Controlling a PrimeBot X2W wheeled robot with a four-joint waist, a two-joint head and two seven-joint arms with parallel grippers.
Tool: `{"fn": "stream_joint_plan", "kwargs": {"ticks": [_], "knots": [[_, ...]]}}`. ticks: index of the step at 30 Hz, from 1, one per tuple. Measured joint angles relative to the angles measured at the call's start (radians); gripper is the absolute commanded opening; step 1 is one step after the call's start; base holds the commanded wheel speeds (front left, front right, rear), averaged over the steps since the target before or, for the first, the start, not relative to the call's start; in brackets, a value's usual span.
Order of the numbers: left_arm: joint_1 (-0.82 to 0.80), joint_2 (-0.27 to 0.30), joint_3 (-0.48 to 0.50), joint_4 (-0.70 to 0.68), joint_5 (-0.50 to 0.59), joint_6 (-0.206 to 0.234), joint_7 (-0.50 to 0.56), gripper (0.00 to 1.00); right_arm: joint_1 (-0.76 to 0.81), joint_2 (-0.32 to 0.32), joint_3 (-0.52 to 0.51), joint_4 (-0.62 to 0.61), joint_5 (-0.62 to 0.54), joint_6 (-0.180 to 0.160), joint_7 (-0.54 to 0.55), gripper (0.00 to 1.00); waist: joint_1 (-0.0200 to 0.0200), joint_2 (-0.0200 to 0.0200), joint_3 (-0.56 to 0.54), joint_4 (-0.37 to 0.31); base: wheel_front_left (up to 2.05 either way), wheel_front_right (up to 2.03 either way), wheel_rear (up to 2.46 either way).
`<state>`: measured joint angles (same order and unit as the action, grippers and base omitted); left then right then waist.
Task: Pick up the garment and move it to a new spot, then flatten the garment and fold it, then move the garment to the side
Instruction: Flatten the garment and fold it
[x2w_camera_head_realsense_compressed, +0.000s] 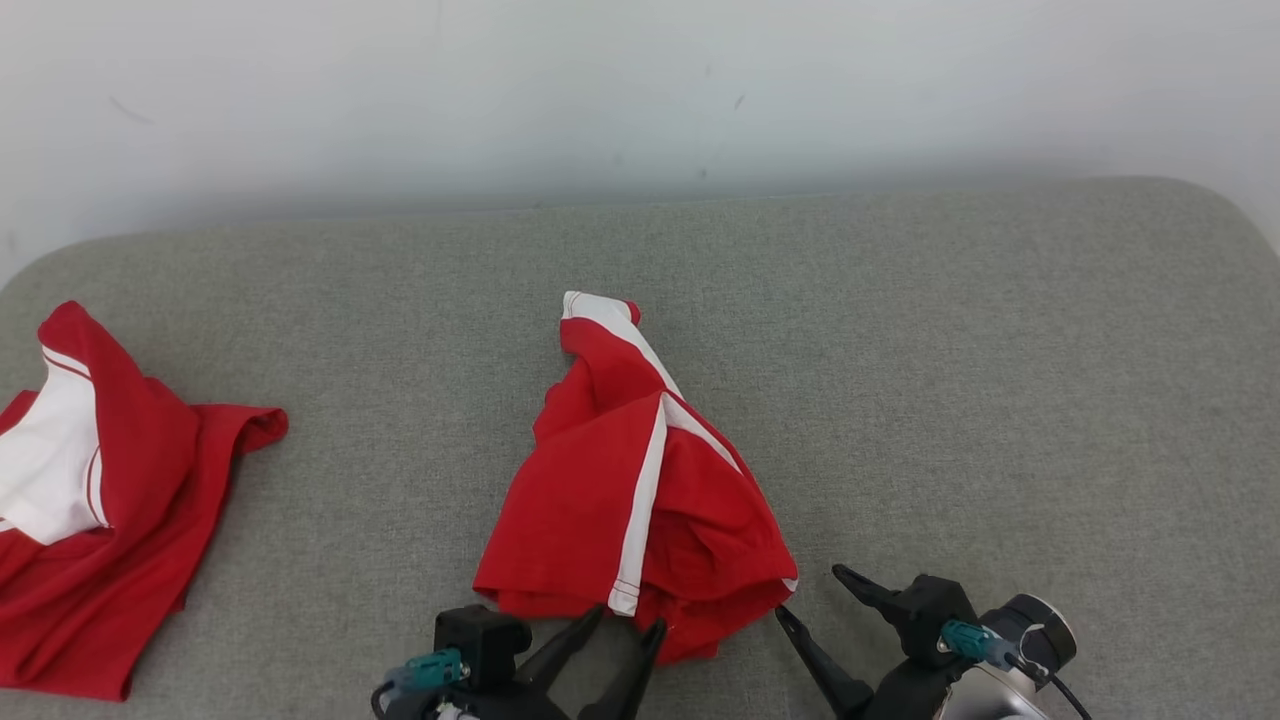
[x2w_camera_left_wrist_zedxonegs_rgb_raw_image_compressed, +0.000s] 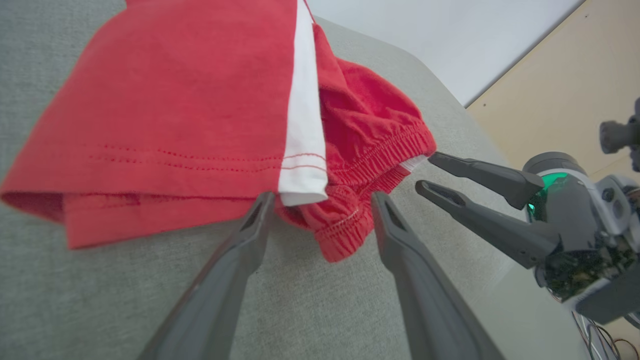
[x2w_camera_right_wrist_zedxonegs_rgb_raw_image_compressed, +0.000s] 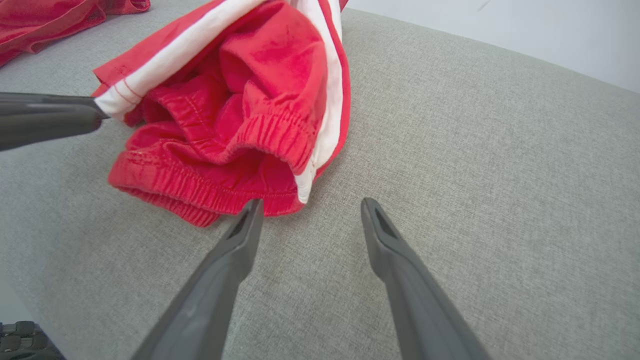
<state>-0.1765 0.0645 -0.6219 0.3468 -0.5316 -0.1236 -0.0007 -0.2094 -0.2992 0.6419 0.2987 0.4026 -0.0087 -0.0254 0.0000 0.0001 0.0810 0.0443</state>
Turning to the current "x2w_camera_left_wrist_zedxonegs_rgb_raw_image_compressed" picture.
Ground red white wire bundle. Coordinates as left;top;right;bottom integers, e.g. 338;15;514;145
572;310;640;360

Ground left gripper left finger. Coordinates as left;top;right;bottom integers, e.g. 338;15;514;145
137;191;276;360

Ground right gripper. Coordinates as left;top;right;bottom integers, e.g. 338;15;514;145
415;151;640;301

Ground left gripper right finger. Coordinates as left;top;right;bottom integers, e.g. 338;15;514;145
371;191;506;360

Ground red shorts white stripe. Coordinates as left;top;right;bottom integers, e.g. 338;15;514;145
0;0;437;263

